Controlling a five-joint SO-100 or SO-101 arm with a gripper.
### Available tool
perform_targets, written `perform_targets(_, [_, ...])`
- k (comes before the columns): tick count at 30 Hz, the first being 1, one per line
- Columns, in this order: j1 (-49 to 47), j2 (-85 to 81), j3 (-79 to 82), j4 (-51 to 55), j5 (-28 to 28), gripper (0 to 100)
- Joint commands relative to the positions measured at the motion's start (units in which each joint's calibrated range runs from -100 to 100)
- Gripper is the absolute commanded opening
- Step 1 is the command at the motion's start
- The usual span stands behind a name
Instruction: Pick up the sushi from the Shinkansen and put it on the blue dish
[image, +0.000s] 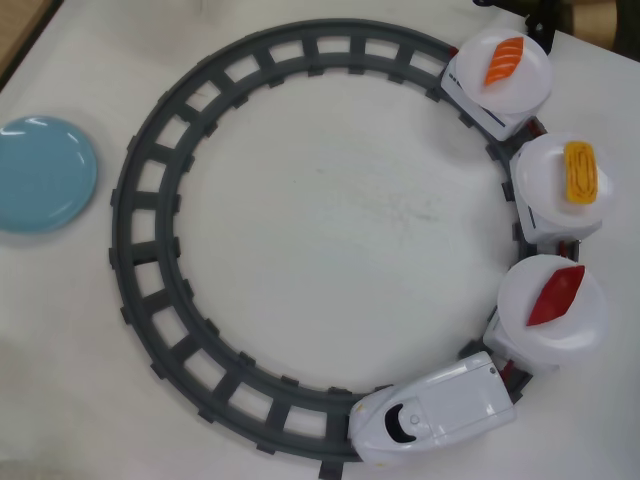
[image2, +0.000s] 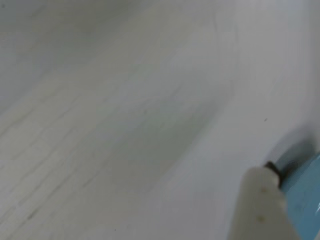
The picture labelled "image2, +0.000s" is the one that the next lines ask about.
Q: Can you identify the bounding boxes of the blue round dish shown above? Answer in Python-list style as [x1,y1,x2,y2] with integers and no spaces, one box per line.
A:
[279,151,320,240]

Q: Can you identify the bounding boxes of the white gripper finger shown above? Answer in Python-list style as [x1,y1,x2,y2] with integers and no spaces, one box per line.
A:
[225,161,305,240]

